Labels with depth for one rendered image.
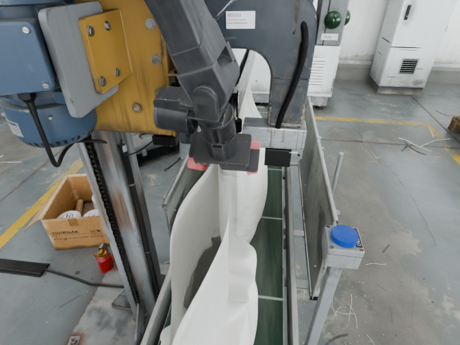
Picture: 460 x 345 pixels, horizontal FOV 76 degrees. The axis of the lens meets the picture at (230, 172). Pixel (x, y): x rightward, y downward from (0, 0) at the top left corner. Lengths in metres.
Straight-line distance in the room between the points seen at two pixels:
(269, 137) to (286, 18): 0.25
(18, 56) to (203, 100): 0.26
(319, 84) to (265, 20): 2.95
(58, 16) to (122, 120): 0.31
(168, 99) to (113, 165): 0.50
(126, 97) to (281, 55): 0.36
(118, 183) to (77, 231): 0.97
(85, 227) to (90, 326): 0.53
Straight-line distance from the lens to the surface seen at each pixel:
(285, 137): 0.69
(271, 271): 1.24
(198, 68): 0.40
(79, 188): 2.25
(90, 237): 1.93
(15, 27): 0.50
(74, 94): 0.56
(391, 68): 4.42
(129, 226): 1.08
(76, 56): 0.57
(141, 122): 0.75
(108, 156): 0.92
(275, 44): 0.63
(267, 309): 1.15
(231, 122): 0.46
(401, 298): 1.83
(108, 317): 1.64
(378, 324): 1.69
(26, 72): 0.52
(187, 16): 0.38
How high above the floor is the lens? 1.36
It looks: 35 degrees down
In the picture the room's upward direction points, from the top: straight up
